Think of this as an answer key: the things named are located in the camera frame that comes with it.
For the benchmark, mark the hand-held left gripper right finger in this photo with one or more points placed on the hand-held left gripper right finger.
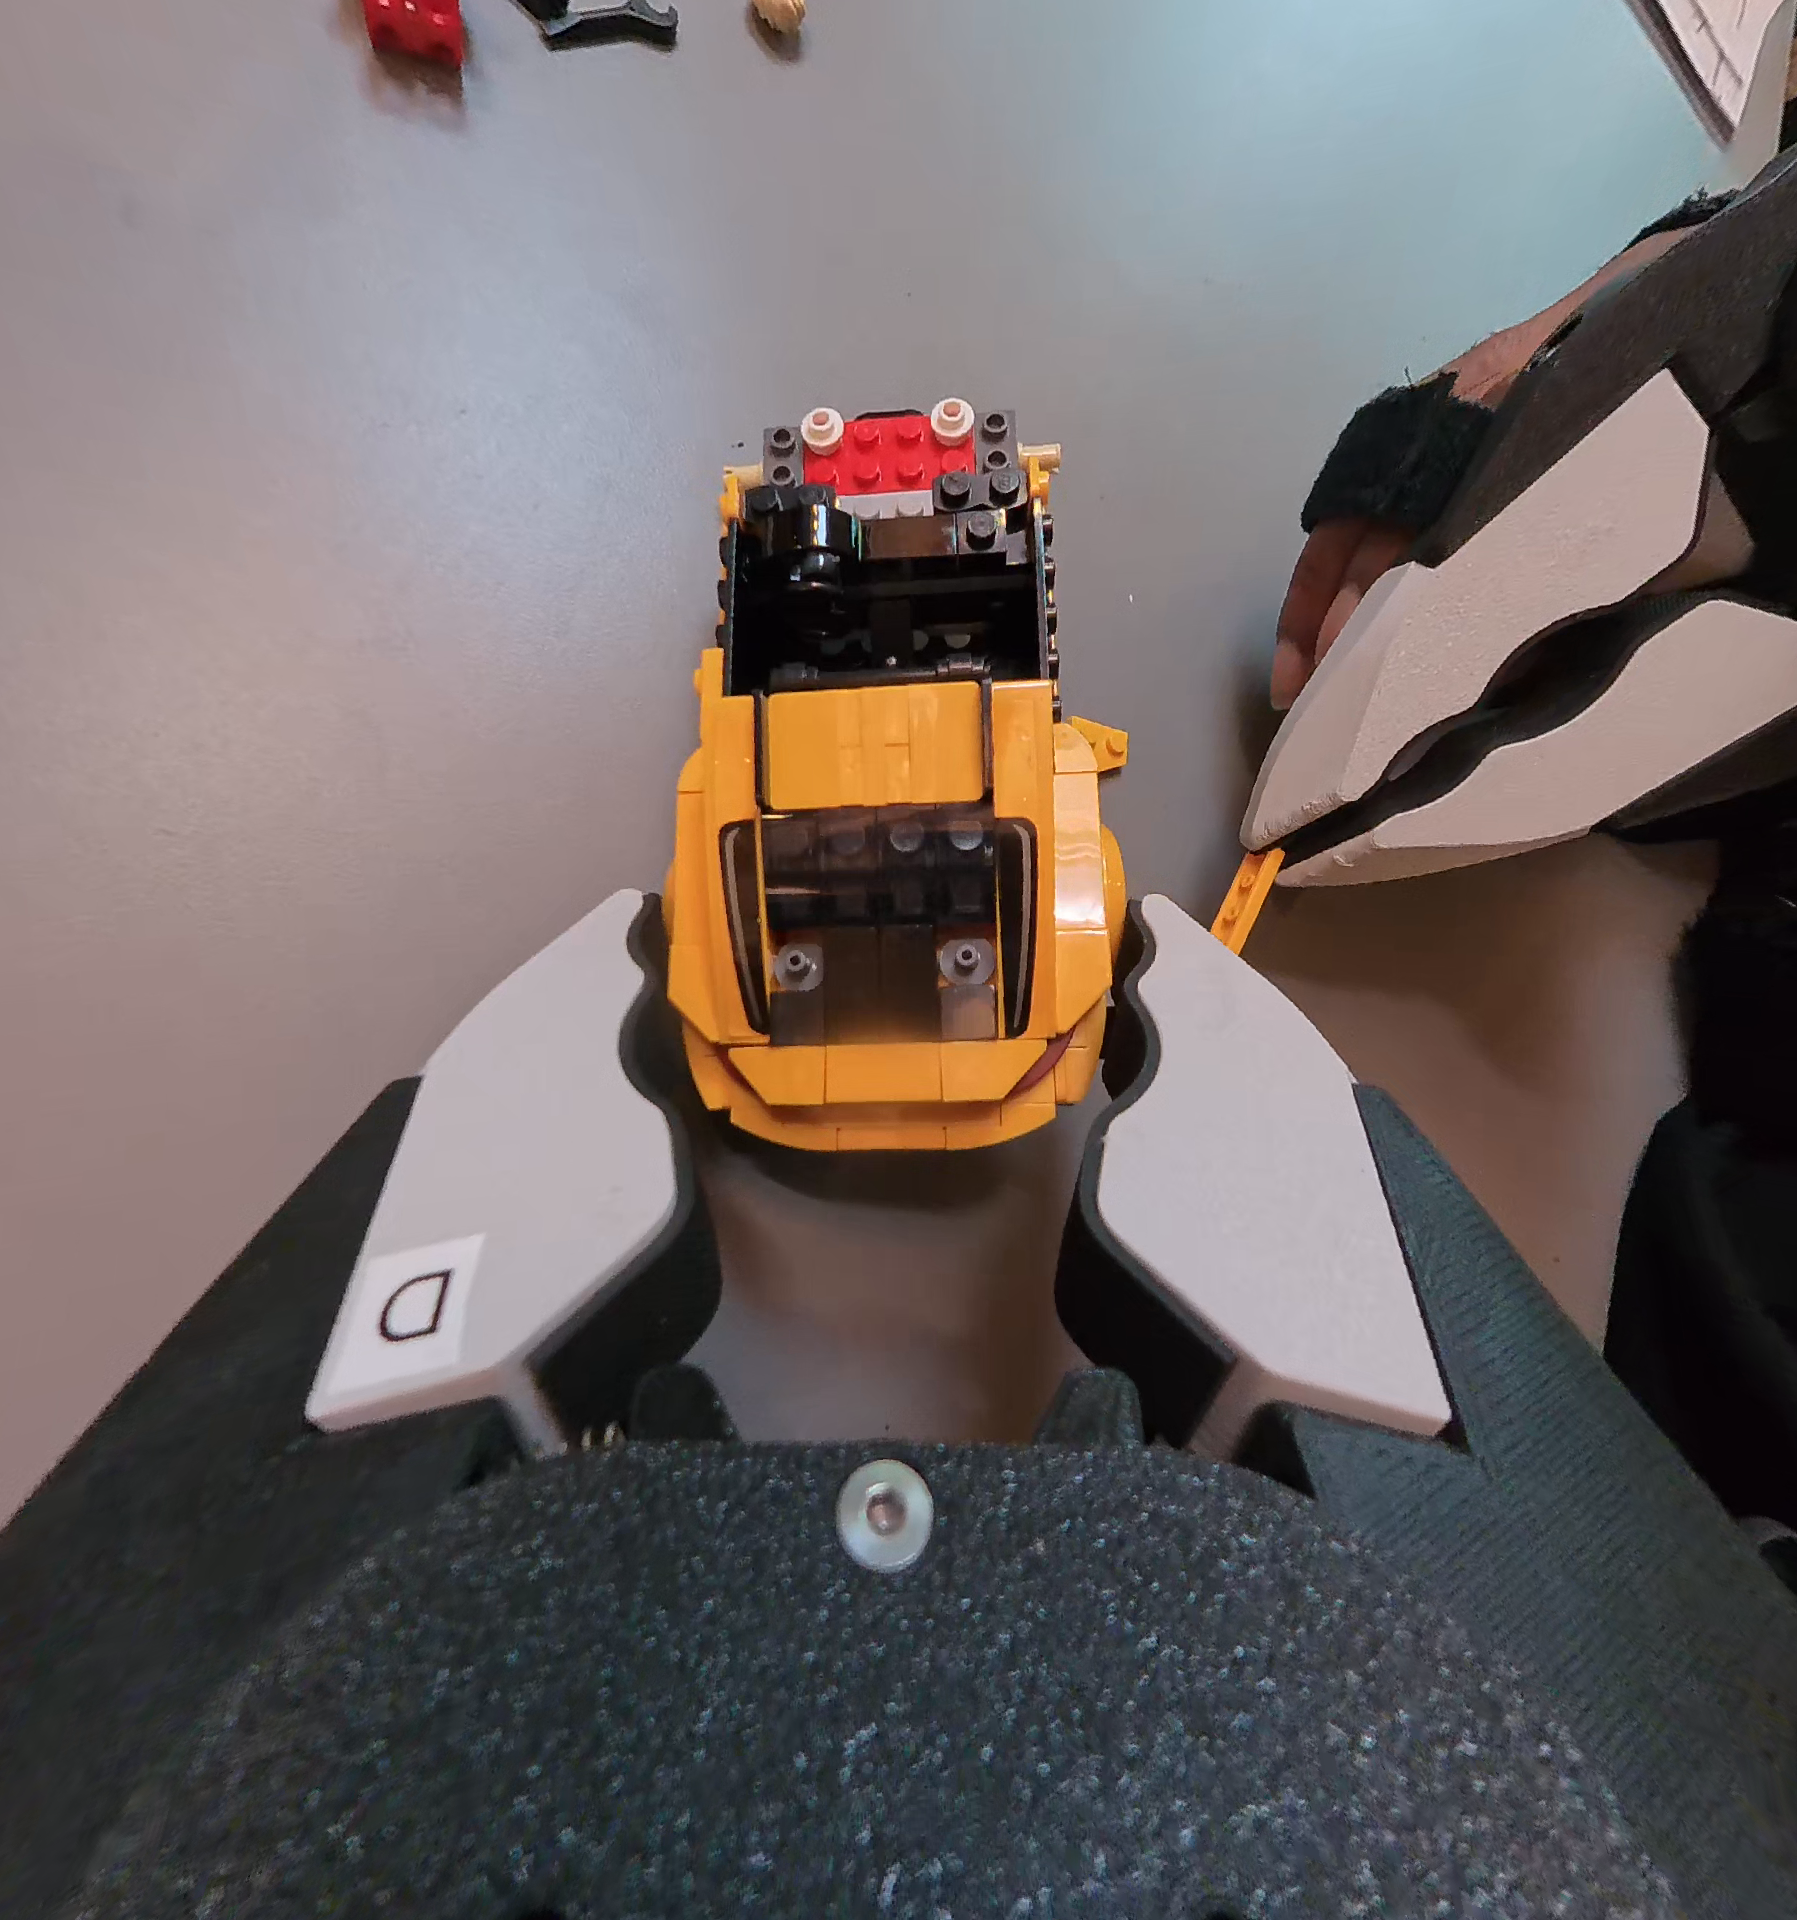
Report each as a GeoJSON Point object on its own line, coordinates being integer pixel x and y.
{"type": "Point", "coordinates": [1260, 1231]}

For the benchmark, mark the long yellow lego plate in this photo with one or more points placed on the long yellow lego plate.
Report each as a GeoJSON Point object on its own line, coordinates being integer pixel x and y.
{"type": "Point", "coordinates": [1244, 899]}

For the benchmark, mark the red lego minifigure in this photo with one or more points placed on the red lego minifigure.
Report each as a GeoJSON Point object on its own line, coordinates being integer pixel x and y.
{"type": "Point", "coordinates": [415, 29]}

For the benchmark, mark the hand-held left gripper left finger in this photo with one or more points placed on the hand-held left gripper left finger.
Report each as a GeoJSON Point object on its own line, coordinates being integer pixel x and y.
{"type": "Point", "coordinates": [538, 1199]}

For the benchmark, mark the person's right hand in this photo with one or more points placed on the person's right hand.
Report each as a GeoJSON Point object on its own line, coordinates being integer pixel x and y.
{"type": "Point", "coordinates": [1333, 600]}

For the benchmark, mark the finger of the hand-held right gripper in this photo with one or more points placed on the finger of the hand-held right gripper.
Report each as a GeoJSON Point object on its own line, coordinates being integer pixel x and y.
{"type": "Point", "coordinates": [1514, 555]}
{"type": "Point", "coordinates": [1633, 719]}

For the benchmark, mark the yellow lego car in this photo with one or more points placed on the yellow lego car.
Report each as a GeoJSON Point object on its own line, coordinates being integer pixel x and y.
{"type": "Point", "coordinates": [901, 749]}

